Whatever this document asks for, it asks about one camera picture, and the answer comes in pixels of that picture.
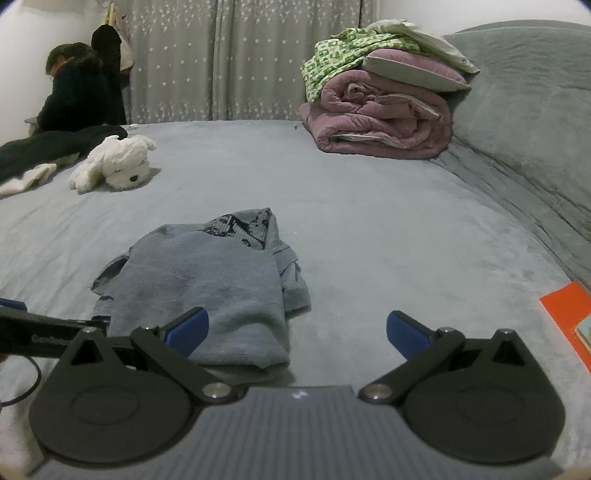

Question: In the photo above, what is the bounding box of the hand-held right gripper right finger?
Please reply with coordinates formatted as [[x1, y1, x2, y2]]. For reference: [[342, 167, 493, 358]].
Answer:
[[359, 311, 535, 403]]

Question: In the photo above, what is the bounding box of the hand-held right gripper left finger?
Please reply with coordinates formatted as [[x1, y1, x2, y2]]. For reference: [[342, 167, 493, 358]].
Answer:
[[60, 307, 234, 402]]

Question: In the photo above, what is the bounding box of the grey knitted sweater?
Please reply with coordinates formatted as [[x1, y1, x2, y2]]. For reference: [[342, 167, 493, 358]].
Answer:
[[90, 208, 311, 372]]

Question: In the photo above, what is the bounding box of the white cloth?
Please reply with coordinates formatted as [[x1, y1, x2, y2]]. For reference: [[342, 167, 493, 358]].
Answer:
[[0, 161, 58, 197]]

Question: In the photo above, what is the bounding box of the grey bed sheet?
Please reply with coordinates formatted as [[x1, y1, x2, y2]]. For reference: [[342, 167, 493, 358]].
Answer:
[[0, 119, 591, 462]]

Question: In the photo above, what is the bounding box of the orange book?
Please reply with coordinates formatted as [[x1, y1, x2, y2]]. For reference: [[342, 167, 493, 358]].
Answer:
[[539, 281, 591, 374]]

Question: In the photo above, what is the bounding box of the black clothing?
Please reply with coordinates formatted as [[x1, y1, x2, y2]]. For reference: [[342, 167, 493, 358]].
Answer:
[[0, 124, 129, 185]]

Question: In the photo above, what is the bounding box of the white plush dog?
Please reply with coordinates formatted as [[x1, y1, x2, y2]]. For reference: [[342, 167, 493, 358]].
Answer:
[[68, 135, 158, 193]]

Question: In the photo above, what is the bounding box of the small pale book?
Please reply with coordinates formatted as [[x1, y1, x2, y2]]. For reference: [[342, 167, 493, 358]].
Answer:
[[574, 314, 591, 356]]

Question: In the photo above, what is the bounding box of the folded mauve quilt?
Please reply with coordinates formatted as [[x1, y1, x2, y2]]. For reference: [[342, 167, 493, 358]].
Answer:
[[299, 69, 455, 160]]

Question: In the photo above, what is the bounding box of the black hanging garment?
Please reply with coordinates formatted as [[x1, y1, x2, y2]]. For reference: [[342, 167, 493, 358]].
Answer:
[[91, 24, 127, 126]]

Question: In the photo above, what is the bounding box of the grey quilted blanket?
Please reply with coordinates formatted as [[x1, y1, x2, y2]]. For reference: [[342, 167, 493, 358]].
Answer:
[[434, 21, 591, 296]]

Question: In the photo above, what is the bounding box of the mauve and grey pillow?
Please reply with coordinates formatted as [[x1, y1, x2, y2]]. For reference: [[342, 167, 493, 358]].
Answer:
[[362, 48, 472, 93]]

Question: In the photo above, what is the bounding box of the grey star-patterned curtain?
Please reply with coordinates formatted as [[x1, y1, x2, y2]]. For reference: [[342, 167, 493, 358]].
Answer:
[[113, 0, 379, 125]]

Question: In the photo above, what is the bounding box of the beige hanging bag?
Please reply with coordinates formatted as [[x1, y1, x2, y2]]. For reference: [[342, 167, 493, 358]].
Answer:
[[111, 9, 136, 72]]

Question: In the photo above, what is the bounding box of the green patterned cloth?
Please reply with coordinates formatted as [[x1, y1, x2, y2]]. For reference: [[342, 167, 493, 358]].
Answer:
[[300, 27, 423, 104]]

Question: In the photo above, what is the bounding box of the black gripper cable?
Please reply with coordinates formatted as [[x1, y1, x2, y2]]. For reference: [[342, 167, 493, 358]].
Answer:
[[0, 354, 43, 408]]

